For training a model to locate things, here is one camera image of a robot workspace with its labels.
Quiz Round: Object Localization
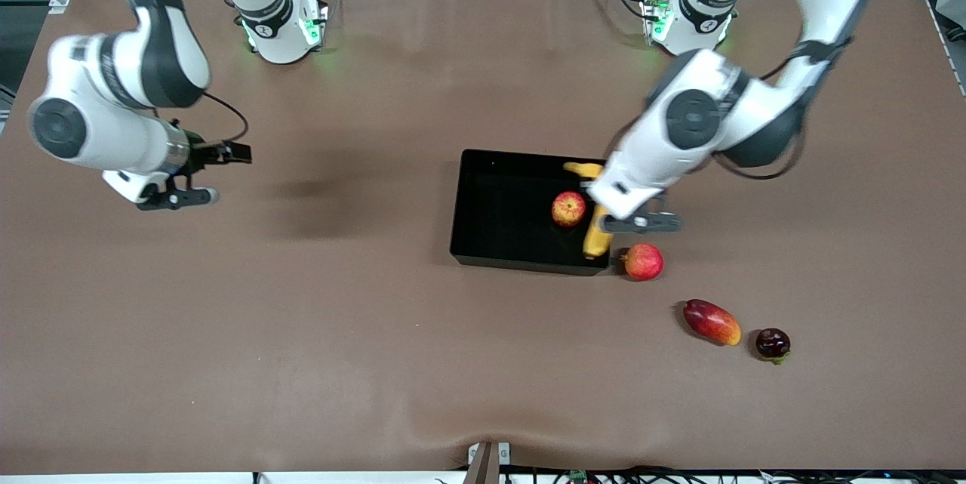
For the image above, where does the yellow banana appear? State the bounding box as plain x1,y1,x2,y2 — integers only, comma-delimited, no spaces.
562,161,614,260

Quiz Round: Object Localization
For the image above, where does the red yellow streaked apple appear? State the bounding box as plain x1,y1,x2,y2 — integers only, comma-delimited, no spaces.
551,191,588,229

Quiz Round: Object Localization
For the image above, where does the black plastic box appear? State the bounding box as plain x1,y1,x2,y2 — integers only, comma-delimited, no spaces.
450,149,614,276

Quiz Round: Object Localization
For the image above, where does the pinkish red apple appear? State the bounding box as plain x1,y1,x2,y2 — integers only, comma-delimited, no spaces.
620,243,665,282

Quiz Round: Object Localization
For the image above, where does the red yellow mango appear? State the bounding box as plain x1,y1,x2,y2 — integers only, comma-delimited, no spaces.
683,299,743,347

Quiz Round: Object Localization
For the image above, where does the dark purple plum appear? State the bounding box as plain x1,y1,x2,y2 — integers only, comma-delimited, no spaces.
755,328,792,365

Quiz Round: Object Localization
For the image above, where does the large table cover sheet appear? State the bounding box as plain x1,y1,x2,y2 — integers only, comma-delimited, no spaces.
0,0,966,474

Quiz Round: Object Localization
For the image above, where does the black cable tangle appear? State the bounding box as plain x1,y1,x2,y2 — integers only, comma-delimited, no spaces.
434,465,966,484

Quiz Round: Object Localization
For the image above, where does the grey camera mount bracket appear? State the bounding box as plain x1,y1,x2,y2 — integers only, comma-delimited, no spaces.
466,441,512,484

